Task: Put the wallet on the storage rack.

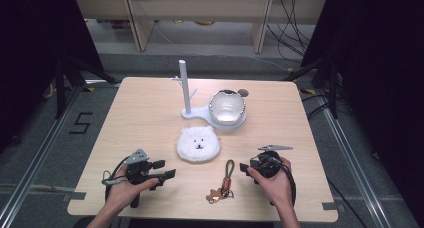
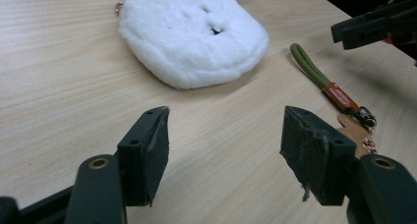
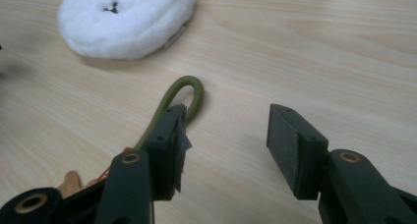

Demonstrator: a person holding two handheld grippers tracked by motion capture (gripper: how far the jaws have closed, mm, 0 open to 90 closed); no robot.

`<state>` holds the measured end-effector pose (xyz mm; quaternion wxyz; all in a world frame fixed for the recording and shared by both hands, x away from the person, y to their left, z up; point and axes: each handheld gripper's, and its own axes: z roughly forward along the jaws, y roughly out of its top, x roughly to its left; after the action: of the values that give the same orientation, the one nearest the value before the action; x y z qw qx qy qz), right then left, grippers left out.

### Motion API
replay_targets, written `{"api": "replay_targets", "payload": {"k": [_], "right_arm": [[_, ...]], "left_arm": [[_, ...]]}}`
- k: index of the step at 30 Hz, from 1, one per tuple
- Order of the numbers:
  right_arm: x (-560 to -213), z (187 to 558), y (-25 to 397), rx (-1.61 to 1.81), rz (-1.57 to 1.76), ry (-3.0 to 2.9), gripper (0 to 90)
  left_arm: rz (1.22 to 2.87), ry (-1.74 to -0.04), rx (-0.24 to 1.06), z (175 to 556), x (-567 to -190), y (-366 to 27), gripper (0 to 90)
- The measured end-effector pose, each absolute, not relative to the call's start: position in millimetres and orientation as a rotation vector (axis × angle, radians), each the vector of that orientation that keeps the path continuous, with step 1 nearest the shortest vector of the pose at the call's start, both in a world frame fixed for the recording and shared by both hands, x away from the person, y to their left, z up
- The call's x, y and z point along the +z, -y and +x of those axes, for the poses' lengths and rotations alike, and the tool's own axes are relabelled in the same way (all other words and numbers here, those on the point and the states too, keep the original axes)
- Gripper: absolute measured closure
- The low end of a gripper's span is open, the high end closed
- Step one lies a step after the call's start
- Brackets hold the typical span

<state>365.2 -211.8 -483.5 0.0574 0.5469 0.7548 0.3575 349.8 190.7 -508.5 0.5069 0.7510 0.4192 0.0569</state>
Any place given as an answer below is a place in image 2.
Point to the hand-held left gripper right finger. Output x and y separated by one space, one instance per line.
311 152

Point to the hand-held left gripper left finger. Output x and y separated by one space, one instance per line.
144 158

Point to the white plush bear pouch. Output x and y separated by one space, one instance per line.
190 47

